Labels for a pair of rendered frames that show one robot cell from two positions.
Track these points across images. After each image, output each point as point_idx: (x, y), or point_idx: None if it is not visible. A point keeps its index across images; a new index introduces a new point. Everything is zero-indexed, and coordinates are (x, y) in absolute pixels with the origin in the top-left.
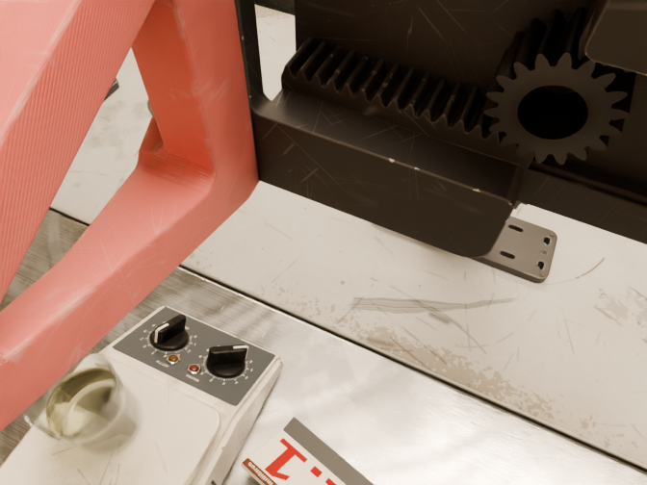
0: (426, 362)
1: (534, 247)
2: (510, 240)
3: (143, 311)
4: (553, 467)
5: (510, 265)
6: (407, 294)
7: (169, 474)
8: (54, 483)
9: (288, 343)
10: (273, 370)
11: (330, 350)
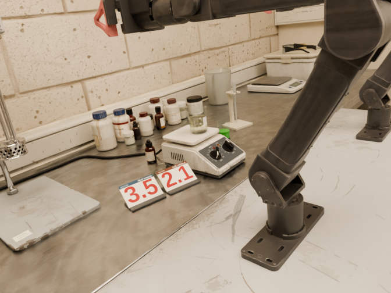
0: (209, 210)
1: (264, 253)
2: (271, 244)
3: (249, 157)
4: (151, 235)
5: (252, 240)
6: (244, 209)
7: (181, 138)
8: (188, 129)
9: (228, 181)
10: (212, 167)
11: (222, 189)
